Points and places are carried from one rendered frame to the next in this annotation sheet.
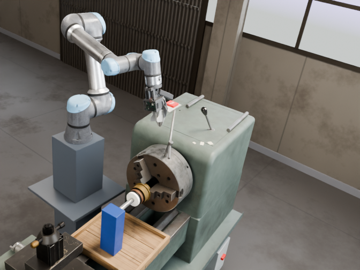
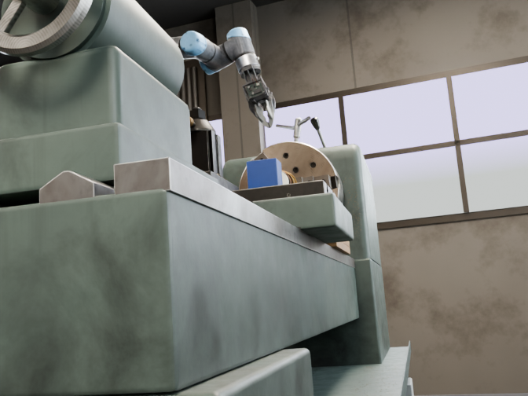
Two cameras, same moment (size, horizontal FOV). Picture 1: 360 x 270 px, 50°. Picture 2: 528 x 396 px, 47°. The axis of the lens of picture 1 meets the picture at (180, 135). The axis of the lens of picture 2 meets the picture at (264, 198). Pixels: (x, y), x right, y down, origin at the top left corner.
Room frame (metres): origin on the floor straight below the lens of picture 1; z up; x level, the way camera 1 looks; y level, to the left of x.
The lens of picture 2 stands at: (-0.28, 0.58, 0.74)
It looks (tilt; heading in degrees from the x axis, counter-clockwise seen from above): 10 degrees up; 347
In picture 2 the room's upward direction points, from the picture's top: 4 degrees counter-clockwise
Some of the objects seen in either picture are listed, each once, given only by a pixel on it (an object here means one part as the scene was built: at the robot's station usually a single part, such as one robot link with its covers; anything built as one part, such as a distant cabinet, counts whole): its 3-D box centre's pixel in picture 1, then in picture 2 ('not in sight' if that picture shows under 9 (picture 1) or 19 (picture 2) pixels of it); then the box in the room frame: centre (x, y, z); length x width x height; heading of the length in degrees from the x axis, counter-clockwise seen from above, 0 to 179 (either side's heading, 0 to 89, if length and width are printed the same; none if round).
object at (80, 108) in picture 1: (79, 109); not in sight; (1.78, 0.54, 1.27); 0.13 x 0.12 x 0.14; 141
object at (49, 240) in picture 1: (48, 234); (197, 129); (1.01, 0.42, 1.13); 0.08 x 0.08 x 0.03
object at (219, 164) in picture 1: (192, 149); (306, 216); (1.90, -0.09, 1.06); 0.59 x 0.48 x 0.39; 153
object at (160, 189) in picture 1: (165, 193); (315, 184); (1.42, 0.03, 1.09); 0.12 x 0.11 x 0.05; 63
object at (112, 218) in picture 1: (112, 230); (266, 203); (1.23, 0.23, 1.00); 0.08 x 0.06 x 0.23; 63
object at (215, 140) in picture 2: (51, 246); (202, 157); (1.02, 0.42, 1.07); 0.07 x 0.07 x 0.10; 63
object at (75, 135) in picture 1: (78, 129); not in sight; (1.77, 0.55, 1.15); 0.15 x 0.15 x 0.10
